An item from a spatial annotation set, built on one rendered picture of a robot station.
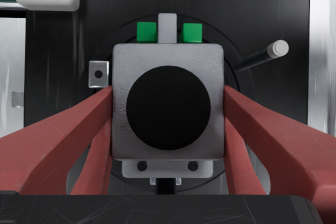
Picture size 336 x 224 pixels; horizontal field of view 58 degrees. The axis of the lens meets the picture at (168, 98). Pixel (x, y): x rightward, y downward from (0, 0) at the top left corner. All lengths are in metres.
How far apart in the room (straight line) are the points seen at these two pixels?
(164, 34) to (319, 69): 0.17
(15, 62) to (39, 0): 0.10
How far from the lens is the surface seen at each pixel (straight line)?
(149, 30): 0.19
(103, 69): 0.22
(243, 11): 0.27
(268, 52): 0.17
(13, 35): 0.35
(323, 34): 0.30
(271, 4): 0.28
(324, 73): 0.30
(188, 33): 0.19
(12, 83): 0.34
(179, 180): 0.23
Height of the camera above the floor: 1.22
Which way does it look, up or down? 89 degrees down
